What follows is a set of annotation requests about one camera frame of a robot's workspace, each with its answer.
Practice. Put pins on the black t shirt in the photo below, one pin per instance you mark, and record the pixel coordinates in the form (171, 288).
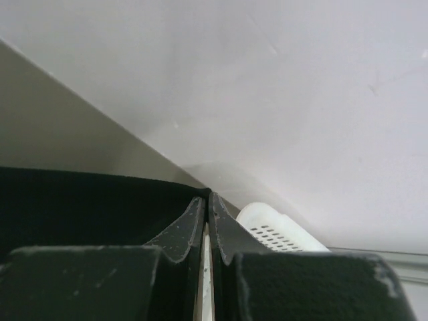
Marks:
(63, 208)

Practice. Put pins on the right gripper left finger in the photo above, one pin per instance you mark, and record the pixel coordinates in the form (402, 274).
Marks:
(155, 281)

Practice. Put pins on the white plastic basket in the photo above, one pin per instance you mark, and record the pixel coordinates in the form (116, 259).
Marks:
(277, 231)

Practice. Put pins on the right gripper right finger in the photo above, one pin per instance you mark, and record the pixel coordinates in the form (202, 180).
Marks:
(253, 282)

